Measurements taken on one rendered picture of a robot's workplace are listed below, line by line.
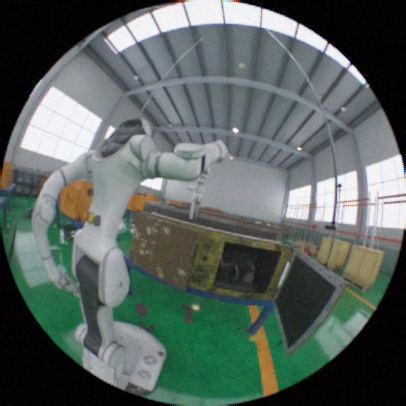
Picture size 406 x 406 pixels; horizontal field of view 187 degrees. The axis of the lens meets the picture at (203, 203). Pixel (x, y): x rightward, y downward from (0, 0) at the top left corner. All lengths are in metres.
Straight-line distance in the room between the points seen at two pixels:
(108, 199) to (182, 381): 1.44
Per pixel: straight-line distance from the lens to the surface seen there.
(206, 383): 1.47
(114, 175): 0.38
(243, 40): 7.76
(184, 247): 0.97
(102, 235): 0.41
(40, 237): 0.59
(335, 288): 0.74
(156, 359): 1.11
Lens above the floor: 1.42
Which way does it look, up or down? 1 degrees up
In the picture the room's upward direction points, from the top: 12 degrees clockwise
